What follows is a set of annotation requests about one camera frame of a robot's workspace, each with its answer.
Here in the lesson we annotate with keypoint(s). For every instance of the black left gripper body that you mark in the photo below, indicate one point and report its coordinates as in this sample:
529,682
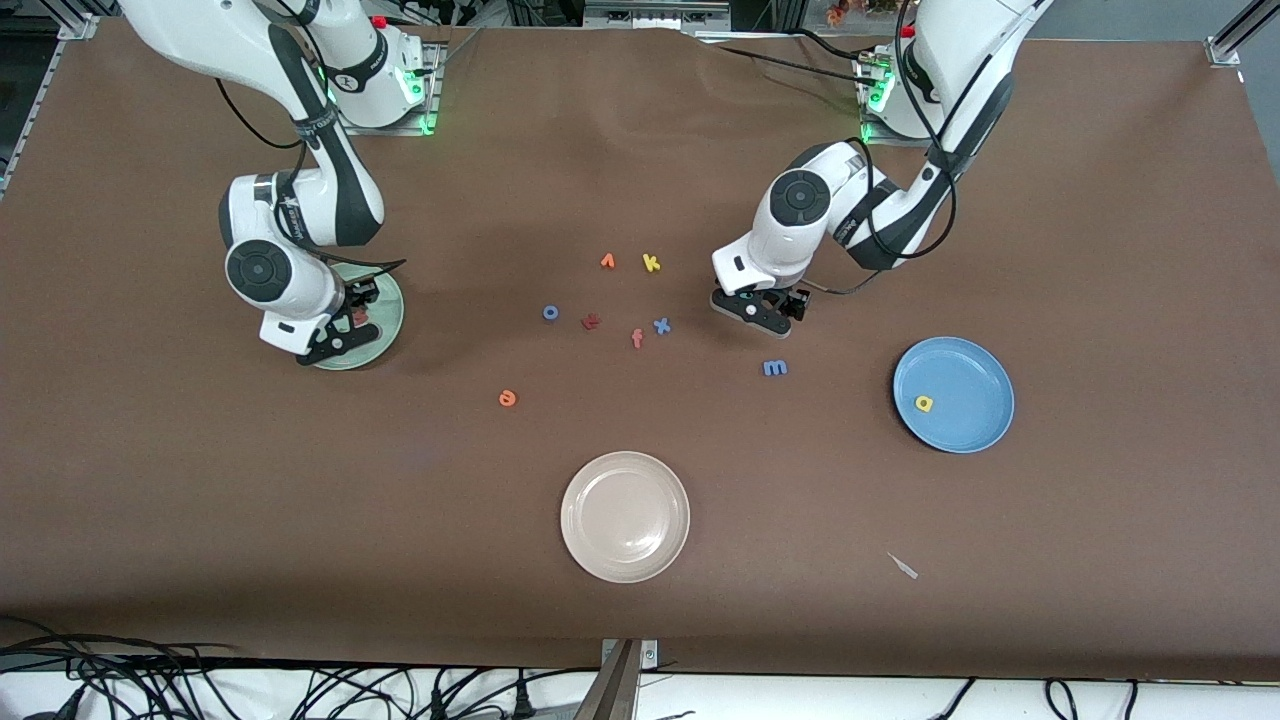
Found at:
787,297

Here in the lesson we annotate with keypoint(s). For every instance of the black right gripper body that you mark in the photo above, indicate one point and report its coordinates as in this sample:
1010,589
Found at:
353,300

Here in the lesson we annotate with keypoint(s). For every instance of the blue letter m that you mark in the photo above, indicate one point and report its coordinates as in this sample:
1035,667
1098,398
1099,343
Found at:
775,369

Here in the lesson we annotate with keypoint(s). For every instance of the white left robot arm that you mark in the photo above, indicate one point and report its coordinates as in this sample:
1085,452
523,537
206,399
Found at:
960,40

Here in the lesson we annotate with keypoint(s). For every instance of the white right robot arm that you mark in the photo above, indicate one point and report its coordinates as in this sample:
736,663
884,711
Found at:
200,40

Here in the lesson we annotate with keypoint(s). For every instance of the green plate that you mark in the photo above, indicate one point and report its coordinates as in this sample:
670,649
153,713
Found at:
390,322

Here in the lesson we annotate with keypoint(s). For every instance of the blue plate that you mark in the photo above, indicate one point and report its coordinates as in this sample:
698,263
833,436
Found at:
965,385

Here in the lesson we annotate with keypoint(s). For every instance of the brown table cover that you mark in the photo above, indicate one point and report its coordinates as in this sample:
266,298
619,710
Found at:
200,500

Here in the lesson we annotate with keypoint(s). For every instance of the beige plate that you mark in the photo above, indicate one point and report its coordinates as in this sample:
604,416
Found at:
625,517

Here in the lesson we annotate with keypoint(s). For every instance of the white paper scrap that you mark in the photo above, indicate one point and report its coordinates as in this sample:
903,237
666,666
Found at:
903,567

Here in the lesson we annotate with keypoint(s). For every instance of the orange object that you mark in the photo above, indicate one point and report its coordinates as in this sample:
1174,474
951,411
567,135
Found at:
836,12

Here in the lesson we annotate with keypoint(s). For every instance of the grey metal pole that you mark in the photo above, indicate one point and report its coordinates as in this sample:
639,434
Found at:
612,690

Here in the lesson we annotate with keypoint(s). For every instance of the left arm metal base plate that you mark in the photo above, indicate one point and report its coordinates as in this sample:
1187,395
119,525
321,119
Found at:
872,135

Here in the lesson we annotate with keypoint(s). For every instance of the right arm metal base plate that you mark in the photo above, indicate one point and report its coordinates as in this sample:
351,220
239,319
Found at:
437,95

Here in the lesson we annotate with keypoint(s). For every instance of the grey metal frame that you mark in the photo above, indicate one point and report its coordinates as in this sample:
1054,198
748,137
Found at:
655,12

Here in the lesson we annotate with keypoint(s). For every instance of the silver bracket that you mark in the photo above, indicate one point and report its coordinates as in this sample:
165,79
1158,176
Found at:
650,655

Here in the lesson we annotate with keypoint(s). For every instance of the aluminium frame rail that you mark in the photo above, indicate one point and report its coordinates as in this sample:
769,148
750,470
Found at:
78,27

